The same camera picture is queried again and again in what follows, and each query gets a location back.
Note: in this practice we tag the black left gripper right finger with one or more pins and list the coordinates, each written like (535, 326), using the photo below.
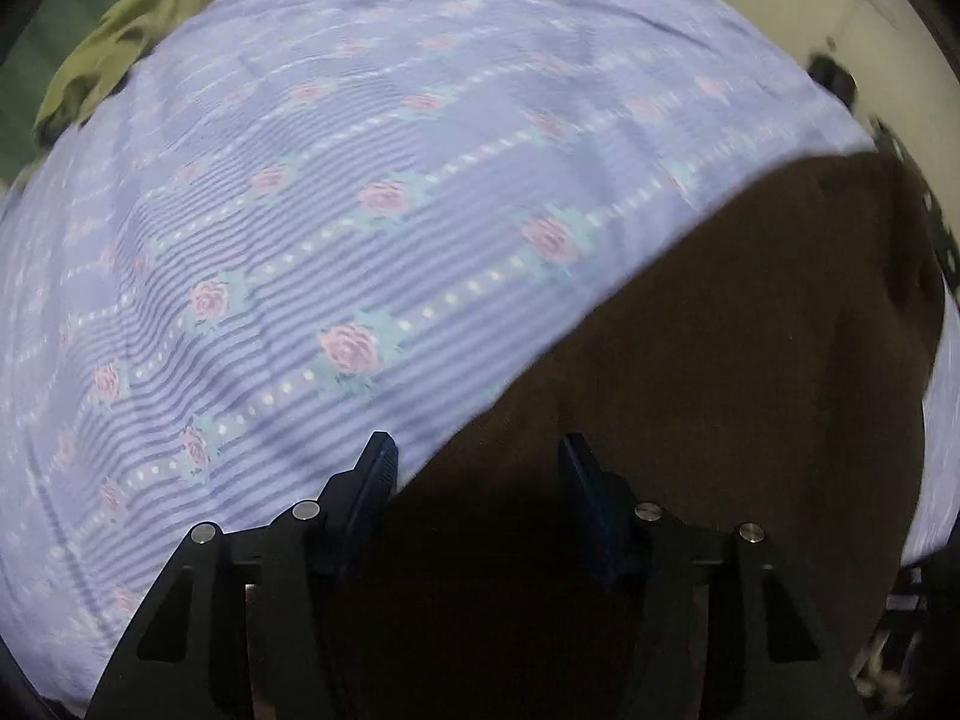
(667, 620)

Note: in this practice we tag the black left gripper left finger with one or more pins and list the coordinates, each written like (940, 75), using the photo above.
(279, 591)

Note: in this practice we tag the dark brown knit pants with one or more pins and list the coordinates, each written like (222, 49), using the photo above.
(770, 367)

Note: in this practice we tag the lilac floral bed sheet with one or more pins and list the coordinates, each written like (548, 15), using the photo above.
(303, 222)

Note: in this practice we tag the olive green garment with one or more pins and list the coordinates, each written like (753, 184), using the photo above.
(98, 66)

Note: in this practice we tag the green curtain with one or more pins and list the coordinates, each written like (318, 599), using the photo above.
(51, 31)

